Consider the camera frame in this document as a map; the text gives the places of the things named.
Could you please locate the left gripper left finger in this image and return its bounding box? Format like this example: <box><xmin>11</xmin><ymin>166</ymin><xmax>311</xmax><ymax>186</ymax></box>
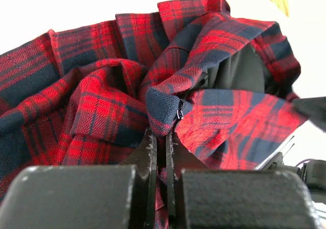
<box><xmin>1</xmin><ymin>130</ymin><xmax>157</xmax><ymax>229</ymax></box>

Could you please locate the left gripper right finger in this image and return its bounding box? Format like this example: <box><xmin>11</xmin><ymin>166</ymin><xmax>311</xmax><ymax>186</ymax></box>
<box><xmin>167</xmin><ymin>132</ymin><xmax>321</xmax><ymax>228</ymax></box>

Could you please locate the red plaid skirt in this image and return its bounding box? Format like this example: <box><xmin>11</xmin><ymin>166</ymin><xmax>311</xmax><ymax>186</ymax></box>
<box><xmin>0</xmin><ymin>0</ymin><xmax>310</xmax><ymax>229</ymax></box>

